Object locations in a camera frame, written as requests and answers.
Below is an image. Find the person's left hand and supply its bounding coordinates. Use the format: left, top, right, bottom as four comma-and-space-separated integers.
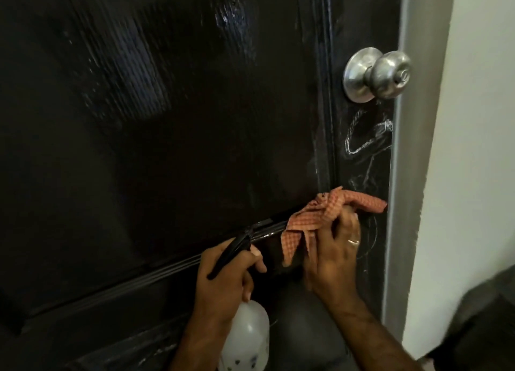
193, 237, 268, 331

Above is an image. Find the person's right hand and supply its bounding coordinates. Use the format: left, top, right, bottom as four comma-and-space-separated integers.
304, 205, 362, 307

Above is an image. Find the white spray bottle black trigger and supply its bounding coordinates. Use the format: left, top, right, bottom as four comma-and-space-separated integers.
206, 218, 282, 371

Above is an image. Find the orange checked cloth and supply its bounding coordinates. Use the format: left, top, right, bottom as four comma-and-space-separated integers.
280, 186, 388, 267

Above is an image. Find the black wooden door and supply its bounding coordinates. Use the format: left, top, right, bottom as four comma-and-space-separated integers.
0, 0, 403, 371

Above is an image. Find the silver door knob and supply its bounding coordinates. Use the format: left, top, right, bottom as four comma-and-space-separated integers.
342, 47, 412, 104

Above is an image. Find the person's right forearm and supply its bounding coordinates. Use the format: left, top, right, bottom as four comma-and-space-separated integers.
326, 296, 423, 371

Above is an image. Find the dark plastic stool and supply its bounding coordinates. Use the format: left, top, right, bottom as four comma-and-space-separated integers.
426, 266, 515, 371

